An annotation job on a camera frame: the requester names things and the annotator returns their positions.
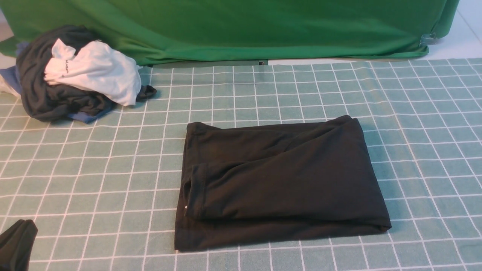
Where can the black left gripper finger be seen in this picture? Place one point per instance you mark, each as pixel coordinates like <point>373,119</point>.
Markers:
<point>16,245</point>

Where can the dark gray long-sleeve shirt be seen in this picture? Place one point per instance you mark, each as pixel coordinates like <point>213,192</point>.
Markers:
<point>295,181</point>

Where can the white crumpled shirt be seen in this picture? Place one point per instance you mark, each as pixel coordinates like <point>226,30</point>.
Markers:
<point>95,67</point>

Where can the green checkered grid mat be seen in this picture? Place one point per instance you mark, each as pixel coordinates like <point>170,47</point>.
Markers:
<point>103,196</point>

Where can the dark crumpled clothes pile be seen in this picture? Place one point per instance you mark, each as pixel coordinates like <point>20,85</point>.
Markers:
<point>45,102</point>

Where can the green backdrop cloth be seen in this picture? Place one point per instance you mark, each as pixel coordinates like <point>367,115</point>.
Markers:
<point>164,31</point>

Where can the metal binder clip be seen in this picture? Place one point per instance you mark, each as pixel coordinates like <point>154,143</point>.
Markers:
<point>428,39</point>

